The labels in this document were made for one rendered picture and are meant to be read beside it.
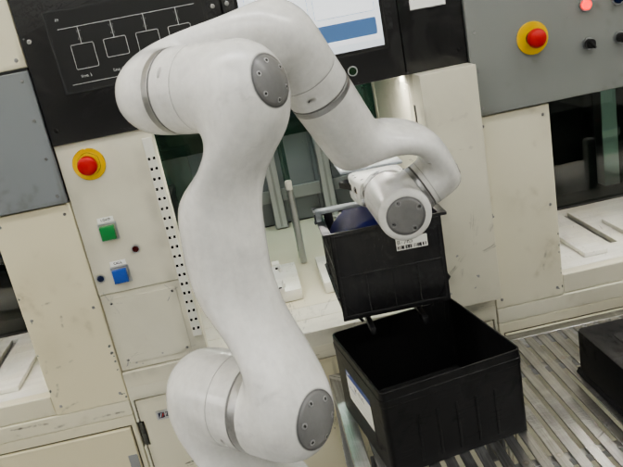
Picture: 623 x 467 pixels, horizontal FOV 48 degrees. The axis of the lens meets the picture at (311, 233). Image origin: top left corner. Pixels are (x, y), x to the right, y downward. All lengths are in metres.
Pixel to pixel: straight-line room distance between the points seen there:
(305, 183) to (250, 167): 1.67
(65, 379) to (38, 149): 0.53
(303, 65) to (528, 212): 0.89
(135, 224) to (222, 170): 0.82
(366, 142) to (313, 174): 1.46
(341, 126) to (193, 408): 0.42
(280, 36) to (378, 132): 0.23
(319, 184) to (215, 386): 1.64
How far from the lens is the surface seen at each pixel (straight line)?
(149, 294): 1.61
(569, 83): 1.65
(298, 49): 0.89
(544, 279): 1.75
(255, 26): 0.87
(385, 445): 1.32
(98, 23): 1.50
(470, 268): 1.61
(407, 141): 1.04
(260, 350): 0.81
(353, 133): 0.98
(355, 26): 1.50
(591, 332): 1.53
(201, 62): 0.75
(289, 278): 1.89
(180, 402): 0.92
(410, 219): 1.08
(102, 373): 1.69
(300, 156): 2.43
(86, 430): 1.78
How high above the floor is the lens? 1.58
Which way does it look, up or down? 18 degrees down
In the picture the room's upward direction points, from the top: 11 degrees counter-clockwise
